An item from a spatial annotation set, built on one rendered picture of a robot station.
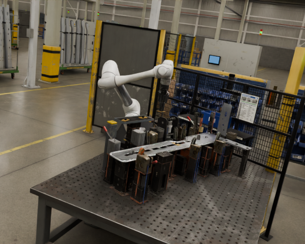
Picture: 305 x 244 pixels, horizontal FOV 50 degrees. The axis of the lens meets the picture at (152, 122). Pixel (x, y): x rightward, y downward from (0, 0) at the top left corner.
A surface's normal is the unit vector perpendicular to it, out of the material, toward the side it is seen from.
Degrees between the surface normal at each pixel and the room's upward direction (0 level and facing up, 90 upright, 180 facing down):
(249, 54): 90
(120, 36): 89
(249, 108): 90
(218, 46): 90
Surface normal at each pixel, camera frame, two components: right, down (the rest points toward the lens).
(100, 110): -0.43, 0.18
